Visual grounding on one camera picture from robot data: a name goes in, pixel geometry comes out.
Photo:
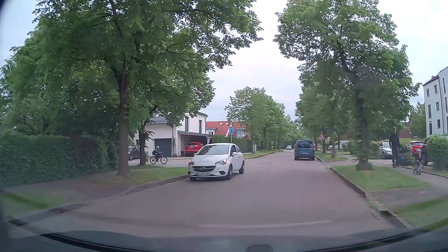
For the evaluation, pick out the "red-roofed house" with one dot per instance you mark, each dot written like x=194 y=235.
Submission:
x=224 y=128

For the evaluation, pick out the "blue road sign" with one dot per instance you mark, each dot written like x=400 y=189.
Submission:
x=231 y=130

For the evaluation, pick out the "dark hedge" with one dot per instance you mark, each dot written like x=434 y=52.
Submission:
x=232 y=142

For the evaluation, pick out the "white hatchback car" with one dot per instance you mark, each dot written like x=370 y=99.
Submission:
x=216 y=161

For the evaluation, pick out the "row of trees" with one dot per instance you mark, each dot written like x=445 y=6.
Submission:
x=262 y=119
x=318 y=115

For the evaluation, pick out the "white house with garage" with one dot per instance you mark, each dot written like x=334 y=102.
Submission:
x=168 y=134

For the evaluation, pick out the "blue van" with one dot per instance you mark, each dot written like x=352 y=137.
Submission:
x=304 y=149

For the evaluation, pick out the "grass verge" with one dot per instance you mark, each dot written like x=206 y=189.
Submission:
x=378 y=177
x=150 y=174

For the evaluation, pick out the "grey asphalt road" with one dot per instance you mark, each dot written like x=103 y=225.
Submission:
x=280 y=196

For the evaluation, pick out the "dark parked car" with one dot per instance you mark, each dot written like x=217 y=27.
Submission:
x=134 y=152

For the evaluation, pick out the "triangular warning road sign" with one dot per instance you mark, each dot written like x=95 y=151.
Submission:
x=321 y=137

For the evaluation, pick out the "large tree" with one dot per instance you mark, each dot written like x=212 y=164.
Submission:
x=122 y=70

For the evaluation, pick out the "car's own bonnet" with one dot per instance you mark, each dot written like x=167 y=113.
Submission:
x=224 y=243

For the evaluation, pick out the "tall tree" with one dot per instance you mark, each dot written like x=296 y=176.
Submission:
x=353 y=70

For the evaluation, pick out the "silver parked car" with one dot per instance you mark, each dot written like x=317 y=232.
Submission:
x=385 y=149

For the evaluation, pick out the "grey pavement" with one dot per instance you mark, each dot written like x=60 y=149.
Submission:
x=63 y=190
x=413 y=190

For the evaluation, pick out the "trimmed green hedge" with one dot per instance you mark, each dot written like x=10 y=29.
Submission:
x=45 y=157

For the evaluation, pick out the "red parked car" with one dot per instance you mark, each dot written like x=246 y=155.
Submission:
x=416 y=146

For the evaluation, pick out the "small person on bicycle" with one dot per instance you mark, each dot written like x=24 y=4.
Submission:
x=418 y=164

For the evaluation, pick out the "white multi-storey building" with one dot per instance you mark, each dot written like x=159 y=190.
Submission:
x=436 y=105

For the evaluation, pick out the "round green bush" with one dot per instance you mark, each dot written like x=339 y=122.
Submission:
x=438 y=151

